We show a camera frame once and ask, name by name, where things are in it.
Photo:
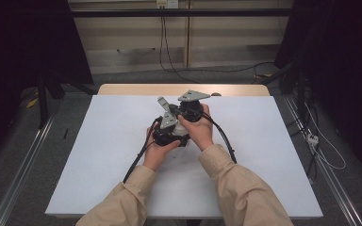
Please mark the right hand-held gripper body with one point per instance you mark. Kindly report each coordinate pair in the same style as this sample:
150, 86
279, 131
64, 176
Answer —
191, 108

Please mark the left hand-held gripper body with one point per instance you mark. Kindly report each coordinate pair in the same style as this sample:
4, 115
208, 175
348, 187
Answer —
166, 133

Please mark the clear glass jar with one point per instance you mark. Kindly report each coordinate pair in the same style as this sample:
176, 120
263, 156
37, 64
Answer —
179, 129

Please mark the person's left hand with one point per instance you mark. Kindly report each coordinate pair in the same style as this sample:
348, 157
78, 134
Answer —
155, 155

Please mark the person's right hand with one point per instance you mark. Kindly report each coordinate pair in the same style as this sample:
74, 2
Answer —
201, 132

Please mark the light wooden table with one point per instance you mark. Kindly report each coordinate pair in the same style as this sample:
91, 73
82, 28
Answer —
138, 89

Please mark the small black floor stick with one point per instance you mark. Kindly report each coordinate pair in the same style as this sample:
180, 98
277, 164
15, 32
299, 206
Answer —
65, 133

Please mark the black metal stand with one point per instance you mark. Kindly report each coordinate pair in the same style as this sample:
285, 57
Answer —
295, 78
42, 100

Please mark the white power strip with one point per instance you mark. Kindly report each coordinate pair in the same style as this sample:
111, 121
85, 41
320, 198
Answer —
312, 139

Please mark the yellow floor scrap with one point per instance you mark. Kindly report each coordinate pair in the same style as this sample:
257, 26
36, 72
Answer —
32, 102

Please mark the black horizontal frame bar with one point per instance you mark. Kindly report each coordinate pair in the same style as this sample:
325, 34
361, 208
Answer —
182, 12

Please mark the white wall socket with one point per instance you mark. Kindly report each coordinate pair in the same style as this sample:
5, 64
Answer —
167, 3

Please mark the aluminium floor rail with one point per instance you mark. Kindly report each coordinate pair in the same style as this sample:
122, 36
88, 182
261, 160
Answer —
22, 169
326, 169

